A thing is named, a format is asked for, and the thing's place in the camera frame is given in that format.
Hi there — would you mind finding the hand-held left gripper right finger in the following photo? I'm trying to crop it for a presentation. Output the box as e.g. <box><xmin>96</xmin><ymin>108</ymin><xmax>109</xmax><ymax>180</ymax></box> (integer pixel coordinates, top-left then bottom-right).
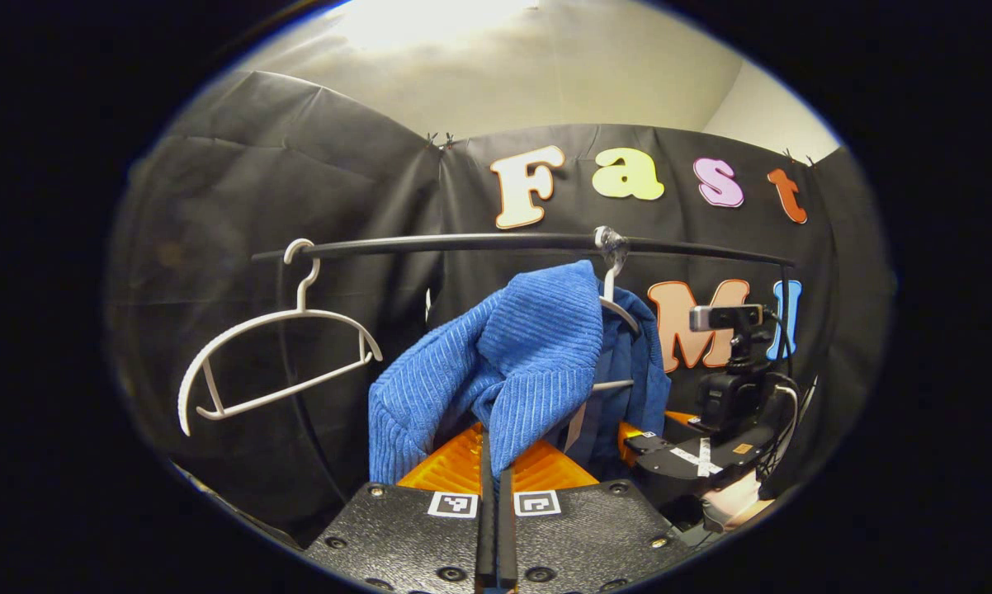
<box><xmin>496</xmin><ymin>440</ymin><xmax>695</xmax><ymax>594</ymax></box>

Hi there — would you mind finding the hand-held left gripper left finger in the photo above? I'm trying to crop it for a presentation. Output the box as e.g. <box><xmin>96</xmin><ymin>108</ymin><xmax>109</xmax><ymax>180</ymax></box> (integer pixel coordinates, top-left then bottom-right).
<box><xmin>305</xmin><ymin>422</ymin><xmax>497</xmax><ymax>594</ymax></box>

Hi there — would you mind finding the blue corduroy jacket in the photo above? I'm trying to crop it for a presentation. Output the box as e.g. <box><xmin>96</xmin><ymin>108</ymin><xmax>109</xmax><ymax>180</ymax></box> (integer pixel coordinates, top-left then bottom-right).
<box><xmin>368</xmin><ymin>260</ymin><xmax>672</xmax><ymax>488</ymax></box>

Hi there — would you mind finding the white hanger with taped hook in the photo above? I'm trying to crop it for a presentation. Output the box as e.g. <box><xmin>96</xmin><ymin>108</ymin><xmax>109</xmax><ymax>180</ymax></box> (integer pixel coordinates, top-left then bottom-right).
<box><xmin>583</xmin><ymin>226</ymin><xmax>641</xmax><ymax>393</ymax></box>

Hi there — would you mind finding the black clothes rack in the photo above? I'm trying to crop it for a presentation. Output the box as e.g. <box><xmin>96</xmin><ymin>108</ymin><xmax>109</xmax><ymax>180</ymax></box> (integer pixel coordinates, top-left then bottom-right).
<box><xmin>251</xmin><ymin>232</ymin><xmax>796</xmax><ymax>364</ymax></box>

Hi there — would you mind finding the white plastic hanger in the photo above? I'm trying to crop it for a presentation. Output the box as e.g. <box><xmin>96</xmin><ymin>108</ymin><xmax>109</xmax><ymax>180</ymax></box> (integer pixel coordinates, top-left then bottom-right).
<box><xmin>177</xmin><ymin>238</ymin><xmax>384</xmax><ymax>437</ymax></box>

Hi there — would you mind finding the black backdrop cloth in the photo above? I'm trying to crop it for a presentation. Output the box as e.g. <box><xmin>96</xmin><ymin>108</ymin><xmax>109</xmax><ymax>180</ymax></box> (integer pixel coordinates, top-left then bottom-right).
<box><xmin>108</xmin><ymin>70</ymin><xmax>893</xmax><ymax>545</ymax></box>

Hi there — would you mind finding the ceiling light panel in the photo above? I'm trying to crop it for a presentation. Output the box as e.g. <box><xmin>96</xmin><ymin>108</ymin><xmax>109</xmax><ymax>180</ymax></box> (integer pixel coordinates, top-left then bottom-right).
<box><xmin>335</xmin><ymin>0</ymin><xmax>542</xmax><ymax>52</ymax></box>

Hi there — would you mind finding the gripper cable bundle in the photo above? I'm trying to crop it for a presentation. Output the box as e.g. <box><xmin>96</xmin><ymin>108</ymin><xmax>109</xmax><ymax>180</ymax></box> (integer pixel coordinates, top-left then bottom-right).
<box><xmin>756</xmin><ymin>307</ymin><xmax>819</xmax><ymax>483</ymax></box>

